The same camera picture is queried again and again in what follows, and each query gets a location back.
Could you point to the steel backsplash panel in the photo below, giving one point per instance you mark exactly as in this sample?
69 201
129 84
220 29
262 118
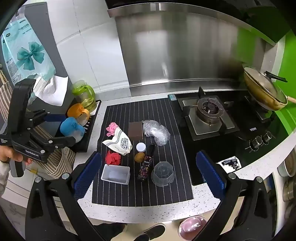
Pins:
173 46

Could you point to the clear plastic container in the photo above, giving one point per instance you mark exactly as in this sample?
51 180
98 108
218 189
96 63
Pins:
114 175

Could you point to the black striped mat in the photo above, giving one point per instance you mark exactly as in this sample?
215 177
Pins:
161 192

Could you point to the stove knob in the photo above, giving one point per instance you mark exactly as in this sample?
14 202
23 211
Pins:
267 136
255 142

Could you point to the white blue patterned paper cup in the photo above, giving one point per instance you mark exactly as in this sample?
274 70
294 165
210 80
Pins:
120 141

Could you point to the dark grey cabinet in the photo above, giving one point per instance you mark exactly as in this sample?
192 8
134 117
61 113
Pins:
49 34

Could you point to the gas burner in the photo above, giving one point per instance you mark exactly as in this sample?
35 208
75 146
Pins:
209 107

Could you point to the clear plastic bag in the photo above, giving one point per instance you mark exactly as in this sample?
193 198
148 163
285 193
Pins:
157 134

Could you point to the orange plastic cup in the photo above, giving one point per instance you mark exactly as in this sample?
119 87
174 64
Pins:
75 110

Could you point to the black gas stove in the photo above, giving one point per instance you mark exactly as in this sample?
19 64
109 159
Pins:
231 144

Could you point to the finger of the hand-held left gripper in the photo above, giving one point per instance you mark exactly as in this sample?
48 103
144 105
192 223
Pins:
62 141
55 118

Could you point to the brown box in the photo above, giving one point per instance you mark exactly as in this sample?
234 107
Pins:
136 132

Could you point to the red paper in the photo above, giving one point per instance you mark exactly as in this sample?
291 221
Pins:
113 158

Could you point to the clear plastic cup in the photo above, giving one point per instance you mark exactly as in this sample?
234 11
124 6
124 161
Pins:
161 173

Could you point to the blue plastic cup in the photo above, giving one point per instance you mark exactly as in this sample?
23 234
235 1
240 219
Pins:
69 127

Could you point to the tissue pack with teal bow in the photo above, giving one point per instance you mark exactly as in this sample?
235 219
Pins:
27 53

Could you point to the dark floral packet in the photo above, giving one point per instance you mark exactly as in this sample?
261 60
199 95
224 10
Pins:
145 166

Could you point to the pink trash bin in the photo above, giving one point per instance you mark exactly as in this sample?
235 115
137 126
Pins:
192 227

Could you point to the pink paper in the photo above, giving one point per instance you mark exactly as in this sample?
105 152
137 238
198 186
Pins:
112 128

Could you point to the person's left hand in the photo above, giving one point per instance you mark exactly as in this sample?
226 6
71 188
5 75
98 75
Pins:
7 154

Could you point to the white bottle cap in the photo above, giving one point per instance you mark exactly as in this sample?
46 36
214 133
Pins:
140 147

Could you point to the black and white sticker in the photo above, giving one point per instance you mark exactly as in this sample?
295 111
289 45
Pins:
229 164

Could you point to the black drip tray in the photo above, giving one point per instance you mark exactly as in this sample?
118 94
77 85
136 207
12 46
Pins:
91 132

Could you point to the brown kiwi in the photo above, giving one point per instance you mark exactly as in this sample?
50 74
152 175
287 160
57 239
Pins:
139 157

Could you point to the green plastic pitcher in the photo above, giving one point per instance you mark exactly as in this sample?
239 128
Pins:
84 95

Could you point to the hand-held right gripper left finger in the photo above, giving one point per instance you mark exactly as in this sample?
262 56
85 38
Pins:
89 172

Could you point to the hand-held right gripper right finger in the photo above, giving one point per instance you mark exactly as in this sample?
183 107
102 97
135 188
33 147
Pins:
211 176

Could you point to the brass wok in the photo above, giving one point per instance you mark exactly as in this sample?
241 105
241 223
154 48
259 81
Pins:
259 95

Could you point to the white paper tissue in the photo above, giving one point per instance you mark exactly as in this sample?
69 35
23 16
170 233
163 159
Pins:
55 90

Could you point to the small teal packet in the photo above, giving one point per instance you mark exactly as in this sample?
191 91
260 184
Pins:
172 97

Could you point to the glass wok lid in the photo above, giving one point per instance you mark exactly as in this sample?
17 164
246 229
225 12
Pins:
263 83

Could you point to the striped apron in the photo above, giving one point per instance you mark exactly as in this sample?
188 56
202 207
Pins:
62 160

